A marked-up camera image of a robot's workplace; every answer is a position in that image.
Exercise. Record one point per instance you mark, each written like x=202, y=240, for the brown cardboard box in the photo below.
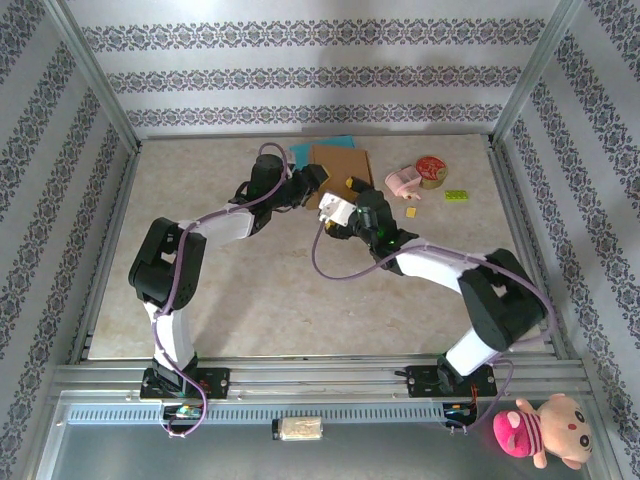
x=345, y=165

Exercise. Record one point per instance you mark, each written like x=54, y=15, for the white blue paper box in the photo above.
x=300, y=152

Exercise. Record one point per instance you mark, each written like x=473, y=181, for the pink plastic toy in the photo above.
x=400, y=182

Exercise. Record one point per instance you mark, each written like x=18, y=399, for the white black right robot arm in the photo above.
x=505, y=305

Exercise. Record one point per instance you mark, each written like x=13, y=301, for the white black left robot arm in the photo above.
x=165, y=265

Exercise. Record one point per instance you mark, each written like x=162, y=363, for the small yellow block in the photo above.
x=411, y=212

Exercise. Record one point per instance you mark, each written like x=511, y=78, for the round red gold tin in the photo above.
x=434, y=172

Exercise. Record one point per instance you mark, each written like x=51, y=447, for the green building brick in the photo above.
x=457, y=195

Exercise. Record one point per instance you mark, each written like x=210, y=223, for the right circuit board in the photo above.
x=457, y=411

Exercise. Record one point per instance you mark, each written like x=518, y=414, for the circuit board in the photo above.
x=182, y=411
x=457, y=411

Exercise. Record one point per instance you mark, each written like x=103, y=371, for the left circuit board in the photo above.
x=182, y=411

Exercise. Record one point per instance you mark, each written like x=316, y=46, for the grey metal tray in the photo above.
x=200, y=460

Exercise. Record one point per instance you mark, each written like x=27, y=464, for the beige plush pig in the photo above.
x=565, y=430

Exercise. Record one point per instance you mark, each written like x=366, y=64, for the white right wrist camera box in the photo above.
x=337, y=210

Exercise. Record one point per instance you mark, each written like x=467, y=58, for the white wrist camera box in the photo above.
x=337, y=210
x=290, y=167

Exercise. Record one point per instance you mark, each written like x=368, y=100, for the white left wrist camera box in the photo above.
x=290, y=167

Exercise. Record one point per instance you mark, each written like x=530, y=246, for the aluminium back rail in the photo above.
x=425, y=135

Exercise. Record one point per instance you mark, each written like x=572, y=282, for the aluminium rail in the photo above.
x=425, y=135
x=515, y=200
x=111, y=250
x=320, y=380

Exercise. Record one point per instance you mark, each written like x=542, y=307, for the aluminium right side rail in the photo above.
x=515, y=200

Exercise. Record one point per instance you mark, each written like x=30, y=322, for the aluminium front rail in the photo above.
x=320, y=380

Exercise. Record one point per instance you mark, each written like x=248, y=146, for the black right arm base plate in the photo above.
x=425, y=382

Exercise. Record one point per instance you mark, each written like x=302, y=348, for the aluminium left side rail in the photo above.
x=111, y=250

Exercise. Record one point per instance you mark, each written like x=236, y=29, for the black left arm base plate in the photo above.
x=217, y=382

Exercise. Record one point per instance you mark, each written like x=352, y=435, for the aluminium right frame post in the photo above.
x=532, y=75

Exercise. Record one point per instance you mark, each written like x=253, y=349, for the aluminium frame post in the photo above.
x=95, y=75
x=532, y=75

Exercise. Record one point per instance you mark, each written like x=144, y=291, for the aluminium left frame post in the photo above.
x=95, y=75

